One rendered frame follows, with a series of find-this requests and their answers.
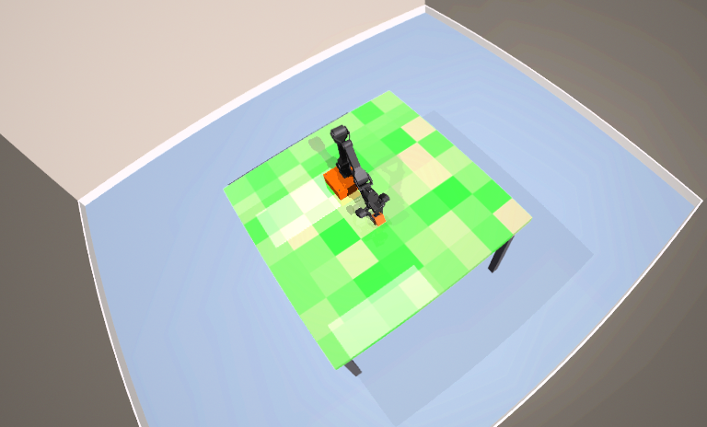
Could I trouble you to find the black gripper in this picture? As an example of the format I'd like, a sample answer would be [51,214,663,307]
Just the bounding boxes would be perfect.
[355,192,390,221]

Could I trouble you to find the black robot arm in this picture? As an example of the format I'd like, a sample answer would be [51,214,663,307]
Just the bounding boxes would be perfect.
[330,124,385,214]

